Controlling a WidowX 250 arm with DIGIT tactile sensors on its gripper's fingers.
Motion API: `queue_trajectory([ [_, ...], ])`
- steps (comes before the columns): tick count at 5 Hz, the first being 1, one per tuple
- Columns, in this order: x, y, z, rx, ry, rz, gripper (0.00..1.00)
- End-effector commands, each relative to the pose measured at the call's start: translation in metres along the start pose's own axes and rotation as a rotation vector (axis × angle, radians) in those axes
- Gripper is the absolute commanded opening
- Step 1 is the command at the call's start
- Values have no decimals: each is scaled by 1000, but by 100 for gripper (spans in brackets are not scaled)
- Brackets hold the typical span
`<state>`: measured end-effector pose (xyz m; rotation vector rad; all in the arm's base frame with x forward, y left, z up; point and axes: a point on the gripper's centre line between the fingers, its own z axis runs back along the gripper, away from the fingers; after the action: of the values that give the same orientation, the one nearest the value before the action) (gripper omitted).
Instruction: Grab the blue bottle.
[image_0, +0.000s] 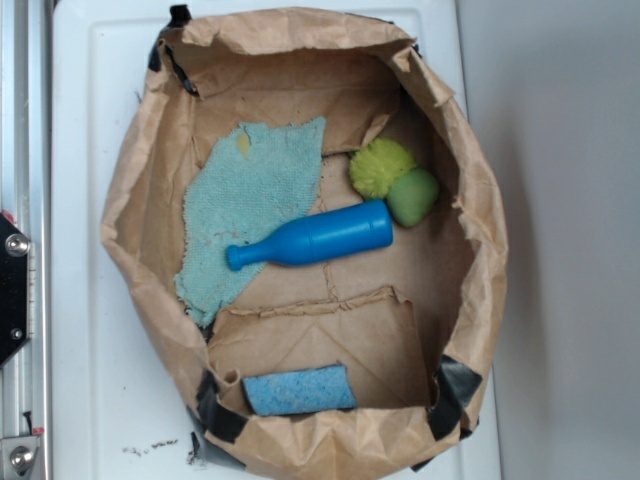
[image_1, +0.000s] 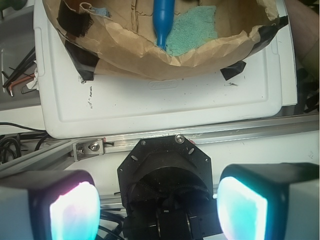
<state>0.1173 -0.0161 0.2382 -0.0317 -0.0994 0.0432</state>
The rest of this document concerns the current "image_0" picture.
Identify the blue plastic bottle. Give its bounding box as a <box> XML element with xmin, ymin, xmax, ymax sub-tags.
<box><xmin>226</xmin><ymin>200</ymin><xmax>394</xmax><ymax>271</ymax></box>

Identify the brown paper bag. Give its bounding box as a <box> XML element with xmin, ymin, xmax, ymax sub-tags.
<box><xmin>101</xmin><ymin>6</ymin><xmax>508</xmax><ymax>479</ymax></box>

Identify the yellow-green fuzzy pom ball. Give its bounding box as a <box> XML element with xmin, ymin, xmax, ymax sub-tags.
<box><xmin>349</xmin><ymin>137</ymin><xmax>418</xmax><ymax>200</ymax></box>

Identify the light blue terry cloth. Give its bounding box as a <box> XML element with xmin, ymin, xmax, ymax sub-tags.
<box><xmin>174</xmin><ymin>117</ymin><xmax>326</xmax><ymax>328</ymax></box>

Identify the green foam ball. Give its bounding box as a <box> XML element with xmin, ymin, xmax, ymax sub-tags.
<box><xmin>386</xmin><ymin>168</ymin><xmax>439</xmax><ymax>228</ymax></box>

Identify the blue sponge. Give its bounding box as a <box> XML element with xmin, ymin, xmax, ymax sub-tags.
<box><xmin>242</xmin><ymin>365</ymin><xmax>357</xmax><ymax>416</ymax></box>

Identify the white plastic tray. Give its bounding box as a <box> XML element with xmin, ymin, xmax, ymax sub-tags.
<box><xmin>50</xmin><ymin>1</ymin><xmax>502</xmax><ymax>479</ymax></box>

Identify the black metal bracket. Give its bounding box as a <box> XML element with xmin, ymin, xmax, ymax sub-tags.
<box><xmin>0</xmin><ymin>210</ymin><xmax>31</xmax><ymax>367</ymax></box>

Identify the aluminium frame rail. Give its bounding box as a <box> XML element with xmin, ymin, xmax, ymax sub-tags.
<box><xmin>1</xmin><ymin>1</ymin><xmax>53</xmax><ymax>479</ymax></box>

